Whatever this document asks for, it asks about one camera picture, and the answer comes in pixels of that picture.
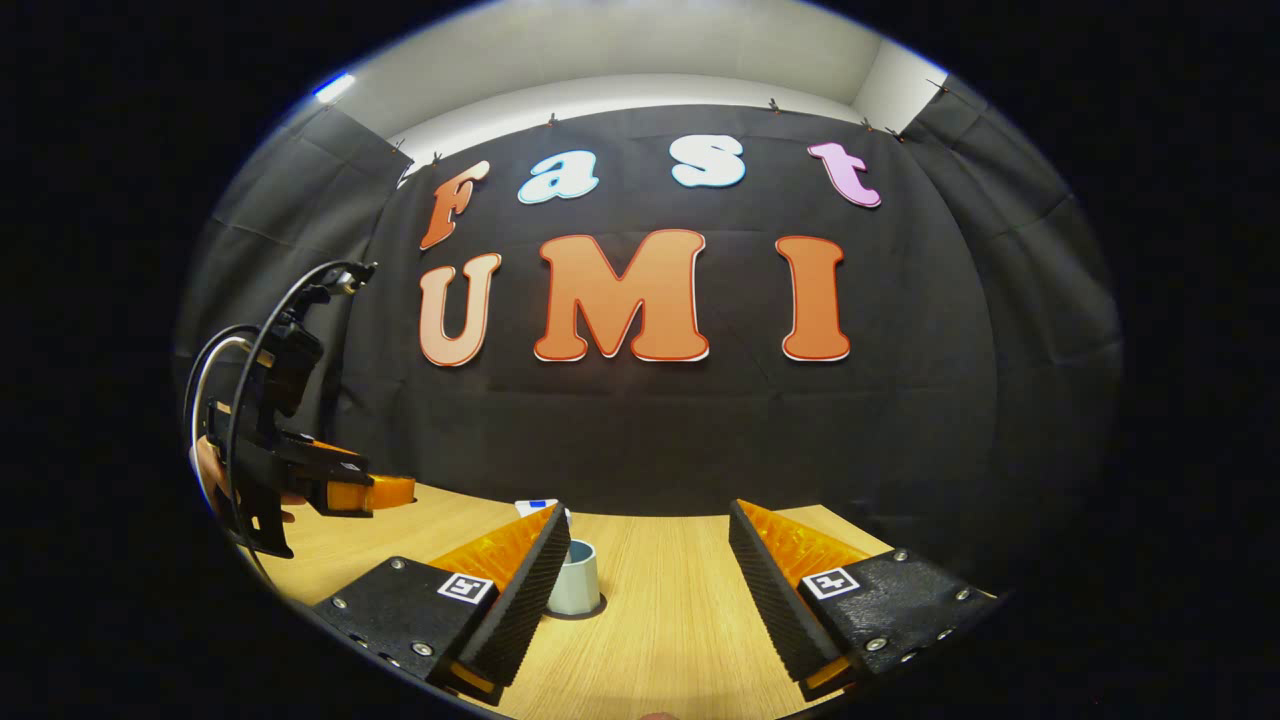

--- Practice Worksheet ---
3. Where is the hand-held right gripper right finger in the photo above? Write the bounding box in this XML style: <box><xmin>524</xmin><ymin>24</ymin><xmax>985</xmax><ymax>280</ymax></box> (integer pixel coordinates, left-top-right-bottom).
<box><xmin>727</xmin><ymin>498</ymin><xmax>1001</xmax><ymax>701</ymax></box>

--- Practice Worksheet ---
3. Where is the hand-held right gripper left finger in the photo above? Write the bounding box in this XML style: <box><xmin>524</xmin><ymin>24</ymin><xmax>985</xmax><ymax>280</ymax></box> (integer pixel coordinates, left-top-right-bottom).
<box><xmin>312</xmin><ymin>501</ymin><xmax>573</xmax><ymax>706</ymax></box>

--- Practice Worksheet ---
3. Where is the blue-grey cup with wooden handle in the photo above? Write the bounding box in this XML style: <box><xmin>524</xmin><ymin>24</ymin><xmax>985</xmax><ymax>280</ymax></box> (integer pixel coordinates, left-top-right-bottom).
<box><xmin>545</xmin><ymin>538</ymin><xmax>603</xmax><ymax>617</ymax></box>

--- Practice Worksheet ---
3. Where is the dark round coaster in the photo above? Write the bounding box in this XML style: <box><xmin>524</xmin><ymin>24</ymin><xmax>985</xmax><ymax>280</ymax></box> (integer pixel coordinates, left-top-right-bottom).
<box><xmin>545</xmin><ymin>592</ymin><xmax>609</xmax><ymax>622</ymax></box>

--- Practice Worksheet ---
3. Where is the wooden desktop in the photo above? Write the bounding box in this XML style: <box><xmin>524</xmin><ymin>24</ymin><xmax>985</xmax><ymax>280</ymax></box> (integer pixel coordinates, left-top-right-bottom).
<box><xmin>255</xmin><ymin>482</ymin><xmax>901</xmax><ymax>720</ymax></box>

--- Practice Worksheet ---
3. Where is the black backdrop cloth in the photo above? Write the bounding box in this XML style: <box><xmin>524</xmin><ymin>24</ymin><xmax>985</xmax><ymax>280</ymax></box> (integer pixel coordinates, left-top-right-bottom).
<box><xmin>172</xmin><ymin>75</ymin><xmax>1123</xmax><ymax>591</ymax></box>

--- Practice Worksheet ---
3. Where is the grey cable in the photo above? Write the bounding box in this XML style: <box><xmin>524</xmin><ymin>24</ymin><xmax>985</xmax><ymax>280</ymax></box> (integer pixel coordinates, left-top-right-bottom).
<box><xmin>185</xmin><ymin>325</ymin><xmax>266</xmax><ymax>501</ymax></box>

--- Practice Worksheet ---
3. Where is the black cable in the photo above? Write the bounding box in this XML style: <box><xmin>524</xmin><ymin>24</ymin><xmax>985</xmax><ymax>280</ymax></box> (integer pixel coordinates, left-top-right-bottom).
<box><xmin>225</xmin><ymin>258</ymin><xmax>379</xmax><ymax>561</ymax></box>

